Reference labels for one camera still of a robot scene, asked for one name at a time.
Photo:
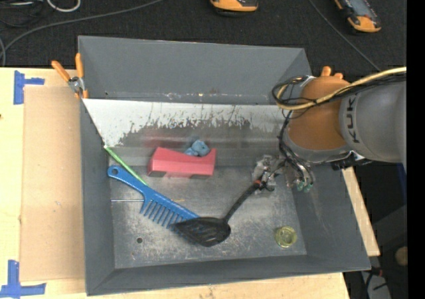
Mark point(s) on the black slotted spatula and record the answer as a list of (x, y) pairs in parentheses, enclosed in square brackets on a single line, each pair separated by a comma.
[(204, 231)]

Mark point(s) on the grey metal bin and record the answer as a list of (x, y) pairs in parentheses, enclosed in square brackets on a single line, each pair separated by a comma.
[(199, 71)]

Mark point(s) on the small blue toy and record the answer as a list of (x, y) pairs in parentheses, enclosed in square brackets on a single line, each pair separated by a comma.
[(198, 148)]

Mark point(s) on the black cylinder on white bracket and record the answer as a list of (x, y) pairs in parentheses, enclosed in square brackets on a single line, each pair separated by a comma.
[(343, 162)]

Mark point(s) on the red curved block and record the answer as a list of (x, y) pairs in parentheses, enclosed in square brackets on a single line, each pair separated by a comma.
[(181, 164)]

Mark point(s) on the thin green stick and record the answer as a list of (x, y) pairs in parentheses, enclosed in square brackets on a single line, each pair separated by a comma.
[(124, 165)]

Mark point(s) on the blue plastic comb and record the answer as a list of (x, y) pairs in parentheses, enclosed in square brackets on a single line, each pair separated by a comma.
[(156, 199)]

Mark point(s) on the brown cardboard board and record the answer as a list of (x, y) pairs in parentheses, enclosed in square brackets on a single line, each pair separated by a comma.
[(50, 184)]

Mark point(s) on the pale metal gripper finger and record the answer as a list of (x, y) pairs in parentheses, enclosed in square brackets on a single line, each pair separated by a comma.
[(269, 184), (265, 163)]

